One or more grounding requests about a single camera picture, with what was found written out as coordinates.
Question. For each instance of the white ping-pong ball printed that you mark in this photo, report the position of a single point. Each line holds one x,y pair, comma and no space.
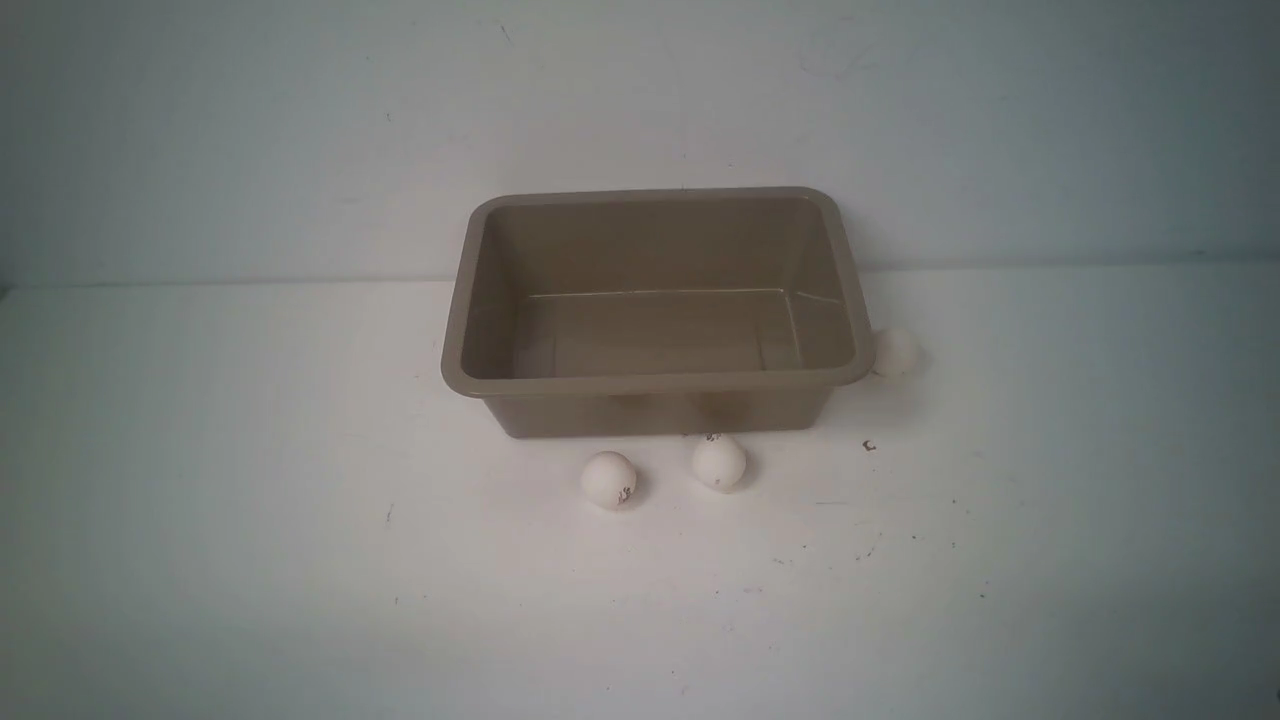
608,480

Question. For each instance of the tan plastic bin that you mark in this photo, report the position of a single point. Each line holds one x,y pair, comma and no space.
656,312

